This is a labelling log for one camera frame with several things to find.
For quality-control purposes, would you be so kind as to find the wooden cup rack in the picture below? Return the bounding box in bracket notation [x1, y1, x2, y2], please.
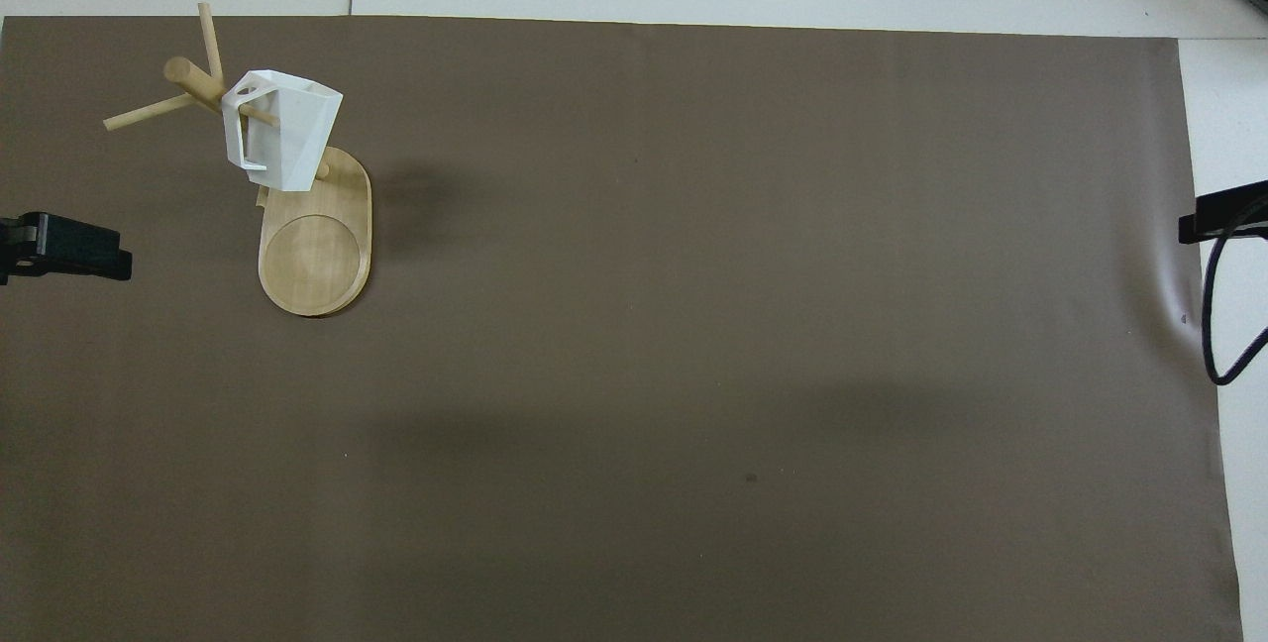
[103, 2, 373, 318]

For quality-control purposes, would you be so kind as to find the white faceted cup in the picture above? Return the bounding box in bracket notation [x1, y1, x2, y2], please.
[220, 69, 345, 194]

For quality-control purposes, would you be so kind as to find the black stand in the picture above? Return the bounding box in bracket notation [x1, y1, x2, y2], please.
[1177, 180, 1268, 246]
[0, 211, 134, 286]

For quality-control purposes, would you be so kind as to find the black cable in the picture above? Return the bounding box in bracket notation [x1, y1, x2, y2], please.
[1201, 194, 1268, 386]

